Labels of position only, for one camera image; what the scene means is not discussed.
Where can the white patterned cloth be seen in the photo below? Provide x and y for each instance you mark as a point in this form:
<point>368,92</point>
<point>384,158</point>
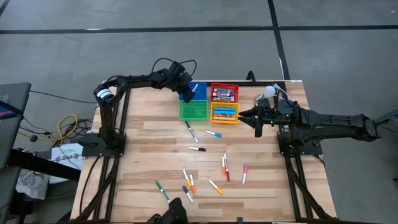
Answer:
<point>31,185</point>

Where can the thin red white marker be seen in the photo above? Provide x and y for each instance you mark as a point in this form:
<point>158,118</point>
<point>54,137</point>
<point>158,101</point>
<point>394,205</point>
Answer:
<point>226,169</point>

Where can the red plastic mesh basket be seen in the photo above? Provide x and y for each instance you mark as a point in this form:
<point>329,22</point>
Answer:
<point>224,85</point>

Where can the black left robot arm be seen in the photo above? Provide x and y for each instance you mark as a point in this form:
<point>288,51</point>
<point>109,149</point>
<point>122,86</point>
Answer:
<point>107,121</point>

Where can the blue plastic mesh basket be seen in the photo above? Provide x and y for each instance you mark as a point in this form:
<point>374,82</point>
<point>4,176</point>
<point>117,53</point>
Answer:
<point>202,93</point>

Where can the green plastic mesh basket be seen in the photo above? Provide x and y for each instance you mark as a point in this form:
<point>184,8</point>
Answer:
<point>193,110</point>

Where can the yellow plastic mesh basket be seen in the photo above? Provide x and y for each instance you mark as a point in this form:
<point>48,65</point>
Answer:
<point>237,121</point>

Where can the magenta Expo marker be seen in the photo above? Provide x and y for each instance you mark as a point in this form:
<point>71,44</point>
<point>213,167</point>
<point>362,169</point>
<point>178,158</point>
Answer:
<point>224,95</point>

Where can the thin black-capped white marker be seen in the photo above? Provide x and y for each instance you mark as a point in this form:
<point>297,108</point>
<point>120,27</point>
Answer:
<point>197,148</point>

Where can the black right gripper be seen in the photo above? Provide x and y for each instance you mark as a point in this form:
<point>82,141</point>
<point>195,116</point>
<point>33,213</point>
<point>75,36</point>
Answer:
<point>267,118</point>

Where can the white printed paper sheet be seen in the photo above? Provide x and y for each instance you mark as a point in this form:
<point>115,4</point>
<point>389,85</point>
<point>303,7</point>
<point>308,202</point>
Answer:
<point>66,157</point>

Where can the thin yellow white marker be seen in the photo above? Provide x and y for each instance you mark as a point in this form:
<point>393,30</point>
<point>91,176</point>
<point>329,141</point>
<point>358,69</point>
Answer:
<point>186,178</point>
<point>216,187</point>

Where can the long thin navy marker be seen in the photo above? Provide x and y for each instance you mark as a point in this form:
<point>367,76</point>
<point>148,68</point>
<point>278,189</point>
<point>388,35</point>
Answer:
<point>191,131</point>

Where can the laptop with coloured screen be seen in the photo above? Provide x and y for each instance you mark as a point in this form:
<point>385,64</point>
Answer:
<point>4,112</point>

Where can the thin purple white marker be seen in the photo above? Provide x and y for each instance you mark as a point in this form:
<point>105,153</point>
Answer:
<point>187,194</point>

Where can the orange highlighter pen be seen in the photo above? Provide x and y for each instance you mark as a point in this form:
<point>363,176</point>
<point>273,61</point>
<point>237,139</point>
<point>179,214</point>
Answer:
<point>224,115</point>

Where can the white bulb brass lamp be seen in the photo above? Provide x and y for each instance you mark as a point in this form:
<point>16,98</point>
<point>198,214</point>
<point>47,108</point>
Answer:
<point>269,91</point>

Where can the black stand beam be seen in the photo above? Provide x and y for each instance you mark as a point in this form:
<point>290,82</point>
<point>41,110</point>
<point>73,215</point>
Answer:
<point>46,168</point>

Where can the light blue Expo marker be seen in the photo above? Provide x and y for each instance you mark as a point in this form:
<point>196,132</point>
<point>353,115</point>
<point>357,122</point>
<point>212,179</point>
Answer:
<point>225,92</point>

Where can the thin light-blue-capped white marker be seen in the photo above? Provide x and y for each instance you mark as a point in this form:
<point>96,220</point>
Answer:
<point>214,133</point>

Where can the black curved chair back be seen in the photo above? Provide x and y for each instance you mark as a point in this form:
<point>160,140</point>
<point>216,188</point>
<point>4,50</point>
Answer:
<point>251,74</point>

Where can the light blue highlighter pen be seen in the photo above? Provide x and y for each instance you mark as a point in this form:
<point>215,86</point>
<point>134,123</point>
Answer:
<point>224,109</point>
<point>224,112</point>

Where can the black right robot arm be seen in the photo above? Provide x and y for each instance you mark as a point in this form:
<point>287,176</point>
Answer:
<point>326,121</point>

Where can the dark green Expo marker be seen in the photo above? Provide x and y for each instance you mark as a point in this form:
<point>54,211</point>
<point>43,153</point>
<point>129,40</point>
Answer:
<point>224,99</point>

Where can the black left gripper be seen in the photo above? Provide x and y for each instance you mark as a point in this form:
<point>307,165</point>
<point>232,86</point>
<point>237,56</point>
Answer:
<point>180,77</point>

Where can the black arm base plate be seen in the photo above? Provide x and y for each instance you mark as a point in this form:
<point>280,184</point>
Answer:
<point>93,149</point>
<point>308,151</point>

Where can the yellow-green highlighter pen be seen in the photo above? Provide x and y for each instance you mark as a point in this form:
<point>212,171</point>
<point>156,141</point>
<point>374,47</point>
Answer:
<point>224,119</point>

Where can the black floor stand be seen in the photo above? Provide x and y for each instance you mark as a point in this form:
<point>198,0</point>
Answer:
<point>388,119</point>

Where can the dark grey side desk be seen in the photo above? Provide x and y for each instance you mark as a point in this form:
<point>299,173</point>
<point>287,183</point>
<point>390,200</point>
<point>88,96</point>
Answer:
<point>18,93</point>

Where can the thin green white marker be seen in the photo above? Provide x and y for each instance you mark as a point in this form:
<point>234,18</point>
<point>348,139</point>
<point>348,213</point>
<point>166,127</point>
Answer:
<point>162,190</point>

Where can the light green Expo marker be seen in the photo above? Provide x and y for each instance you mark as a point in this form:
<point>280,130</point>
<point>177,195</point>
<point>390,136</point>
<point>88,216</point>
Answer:
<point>224,97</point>

